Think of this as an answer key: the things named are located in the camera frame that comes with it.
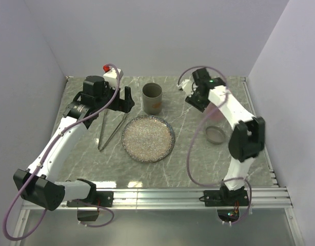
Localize speckled ceramic plate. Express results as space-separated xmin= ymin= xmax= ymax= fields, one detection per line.
xmin=122 ymin=115 xmax=175 ymax=163

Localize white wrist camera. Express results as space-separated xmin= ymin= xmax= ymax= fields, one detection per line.
xmin=103 ymin=65 xmax=117 ymax=88
xmin=177 ymin=79 xmax=194 ymax=95

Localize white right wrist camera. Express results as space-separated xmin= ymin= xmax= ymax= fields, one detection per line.
xmin=177 ymin=79 xmax=194 ymax=95

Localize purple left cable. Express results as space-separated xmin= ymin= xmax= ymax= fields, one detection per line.
xmin=2 ymin=63 xmax=122 ymax=241

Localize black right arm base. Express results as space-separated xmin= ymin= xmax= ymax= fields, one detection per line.
xmin=201 ymin=190 xmax=249 ymax=207

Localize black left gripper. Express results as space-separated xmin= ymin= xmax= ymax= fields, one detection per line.
xmin=96 ymin=81 xmax=134 ymax=113

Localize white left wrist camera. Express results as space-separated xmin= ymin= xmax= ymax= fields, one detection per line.
xmin=103 ymin=65 xmax=117 ymax=88

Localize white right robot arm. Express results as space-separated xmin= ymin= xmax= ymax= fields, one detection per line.
xmin=178 ymin=66 xmax=265 ymax=206

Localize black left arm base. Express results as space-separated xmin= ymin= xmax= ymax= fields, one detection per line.
xmin=67 ymin=191 xmax=114 ymax=208

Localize pink cup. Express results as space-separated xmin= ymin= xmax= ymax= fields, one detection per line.
xmin=204 ymin=103 xmax=224 ymax=122

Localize grey round lid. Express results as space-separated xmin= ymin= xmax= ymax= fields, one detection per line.
xmin=205 ymin=126 xmax=226 ymax=145

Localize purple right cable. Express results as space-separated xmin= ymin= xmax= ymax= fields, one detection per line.
xmin=178 ymin=66 xmax=252 ymax=226

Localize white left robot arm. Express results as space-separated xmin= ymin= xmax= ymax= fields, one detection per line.
xmin=13 ymin=75 xmax=135 ymax=211

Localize purple cable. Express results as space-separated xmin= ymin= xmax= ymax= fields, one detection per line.
xmin=2 ymin=63 xmax=122 ymax=241
xmin=178 ymin=66 xmax=252 ymax=226

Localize grey cup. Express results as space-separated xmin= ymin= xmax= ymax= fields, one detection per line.
xmin=142 ymin=83 xmax=162 ymax=115

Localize metal food tongs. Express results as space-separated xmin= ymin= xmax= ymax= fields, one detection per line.
xmin=97 ymin=110 xmax=129 ymax=152

